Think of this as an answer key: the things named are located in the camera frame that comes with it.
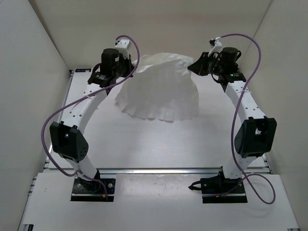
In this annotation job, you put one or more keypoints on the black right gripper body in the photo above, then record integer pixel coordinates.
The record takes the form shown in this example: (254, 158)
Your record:
(210, 66)

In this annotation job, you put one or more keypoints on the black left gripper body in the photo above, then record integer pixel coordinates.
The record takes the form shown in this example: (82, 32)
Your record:
(125, 67)

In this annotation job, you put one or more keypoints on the white pleated skirt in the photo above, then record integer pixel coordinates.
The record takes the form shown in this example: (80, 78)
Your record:
(161, 88)

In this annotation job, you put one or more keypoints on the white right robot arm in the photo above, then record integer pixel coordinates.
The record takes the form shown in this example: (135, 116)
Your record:
(256, 133)

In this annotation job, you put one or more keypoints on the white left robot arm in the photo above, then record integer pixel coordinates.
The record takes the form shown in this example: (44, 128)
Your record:
(67, 136)

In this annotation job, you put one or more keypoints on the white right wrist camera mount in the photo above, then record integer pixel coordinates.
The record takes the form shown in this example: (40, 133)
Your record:
(216, 45)

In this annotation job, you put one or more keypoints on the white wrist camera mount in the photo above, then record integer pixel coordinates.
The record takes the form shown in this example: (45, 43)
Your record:
(122, 46)
(216, 45)

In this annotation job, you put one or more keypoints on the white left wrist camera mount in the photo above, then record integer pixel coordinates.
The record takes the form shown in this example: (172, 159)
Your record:
(122, 46)

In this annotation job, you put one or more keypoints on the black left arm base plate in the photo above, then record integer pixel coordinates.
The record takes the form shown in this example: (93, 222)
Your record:
(91, 191)

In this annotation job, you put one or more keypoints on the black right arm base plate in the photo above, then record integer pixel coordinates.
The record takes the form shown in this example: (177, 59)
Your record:
(220, 190)

